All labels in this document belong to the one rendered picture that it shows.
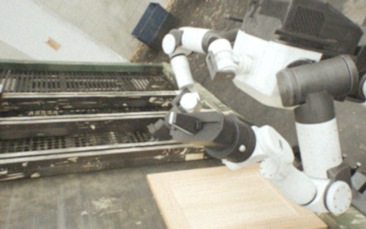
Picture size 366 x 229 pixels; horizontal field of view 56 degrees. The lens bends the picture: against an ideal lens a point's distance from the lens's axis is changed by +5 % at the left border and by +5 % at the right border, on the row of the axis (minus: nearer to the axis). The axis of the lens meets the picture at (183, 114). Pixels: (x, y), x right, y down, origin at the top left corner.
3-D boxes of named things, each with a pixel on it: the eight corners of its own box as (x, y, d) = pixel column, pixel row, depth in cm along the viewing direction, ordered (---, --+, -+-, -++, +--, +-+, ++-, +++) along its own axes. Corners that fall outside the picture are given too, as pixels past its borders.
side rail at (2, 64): (162, 79, 263) (162, 65, 259) (-3, 78, 224) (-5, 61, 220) (159, 76, 270) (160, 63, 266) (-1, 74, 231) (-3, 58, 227)
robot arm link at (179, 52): (171, 85, 140) (159, 44, 144) (190, 84, 146) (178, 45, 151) (186, 74, 132) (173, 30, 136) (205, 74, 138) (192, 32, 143)
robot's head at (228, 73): (236, 48, 97) (211, 46, 94) (243, 69, 92) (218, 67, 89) (227, 63, 102) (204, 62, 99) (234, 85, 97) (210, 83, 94)
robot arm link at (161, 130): (163, 140, 145) (183, 121, 145) (170, 151, 137) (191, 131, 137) (144, 123, 139) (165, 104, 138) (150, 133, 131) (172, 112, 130)
